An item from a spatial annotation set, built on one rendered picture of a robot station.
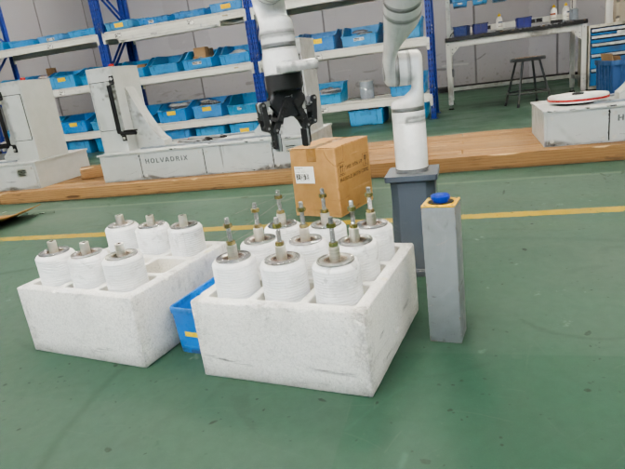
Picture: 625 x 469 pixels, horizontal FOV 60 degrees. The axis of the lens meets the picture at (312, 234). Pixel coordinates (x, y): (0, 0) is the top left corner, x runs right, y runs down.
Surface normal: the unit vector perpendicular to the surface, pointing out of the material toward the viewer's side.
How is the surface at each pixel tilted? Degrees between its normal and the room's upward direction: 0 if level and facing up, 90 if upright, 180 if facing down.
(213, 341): 90
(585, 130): 90
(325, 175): 90
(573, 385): 0
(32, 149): 90
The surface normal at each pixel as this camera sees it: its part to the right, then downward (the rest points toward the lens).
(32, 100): 0.96, -0.04
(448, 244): -0.40, 0.32
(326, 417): -0.13, -0.95
